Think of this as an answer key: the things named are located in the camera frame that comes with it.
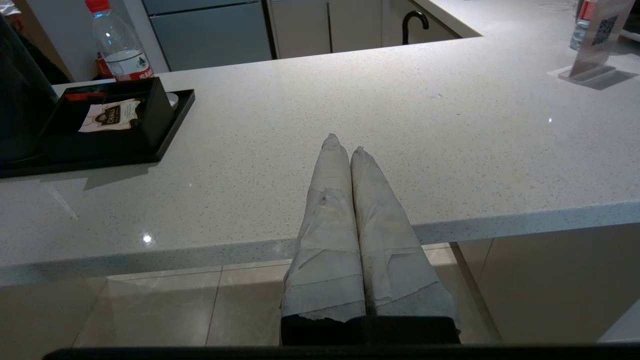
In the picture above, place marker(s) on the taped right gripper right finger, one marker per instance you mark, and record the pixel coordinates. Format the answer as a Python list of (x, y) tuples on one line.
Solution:
[(390, 250)]

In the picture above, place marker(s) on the water bottle with full label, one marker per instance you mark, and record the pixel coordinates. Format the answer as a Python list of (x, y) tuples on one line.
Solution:
[(122, 45)]

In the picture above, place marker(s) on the water bottle with slanted label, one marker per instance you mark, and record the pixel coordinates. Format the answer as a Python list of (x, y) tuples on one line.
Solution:
[(581, 27)]

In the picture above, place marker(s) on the red bag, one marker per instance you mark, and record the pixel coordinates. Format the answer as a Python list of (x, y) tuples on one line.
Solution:
[(102, 67)]

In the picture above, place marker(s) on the grey refrigerator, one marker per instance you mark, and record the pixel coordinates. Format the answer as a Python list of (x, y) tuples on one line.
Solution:
[(210, 35)]

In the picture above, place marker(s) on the black serving tray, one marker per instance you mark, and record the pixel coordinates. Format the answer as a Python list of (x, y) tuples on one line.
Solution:
[(170, 125)]

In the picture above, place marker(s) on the red sachet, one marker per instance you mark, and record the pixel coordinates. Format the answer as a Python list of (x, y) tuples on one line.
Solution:
[(85, 96)]

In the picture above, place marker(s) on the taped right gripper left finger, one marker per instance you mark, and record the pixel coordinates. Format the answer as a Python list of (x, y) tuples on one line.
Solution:
[(327, 235)]

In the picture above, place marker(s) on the person in black vest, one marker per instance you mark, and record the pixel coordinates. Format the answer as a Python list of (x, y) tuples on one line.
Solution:
[(47, 67)]

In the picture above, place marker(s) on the grey kitchen base cabinets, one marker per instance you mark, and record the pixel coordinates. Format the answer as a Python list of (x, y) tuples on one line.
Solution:
[(360, 25)]

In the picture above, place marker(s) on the clear acrylic sign holder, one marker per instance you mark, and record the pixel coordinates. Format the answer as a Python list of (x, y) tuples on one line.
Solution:
[(597, 35)]

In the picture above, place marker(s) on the black electric kettle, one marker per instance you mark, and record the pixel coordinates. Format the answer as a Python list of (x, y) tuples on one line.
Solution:
[(20, 100)]

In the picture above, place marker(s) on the white tea bag packet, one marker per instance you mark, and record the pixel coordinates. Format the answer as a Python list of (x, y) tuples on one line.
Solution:
[(110, 116)]

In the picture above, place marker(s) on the black compartment organizer box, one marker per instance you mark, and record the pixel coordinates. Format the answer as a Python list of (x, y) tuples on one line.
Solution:
[(100, 142)]

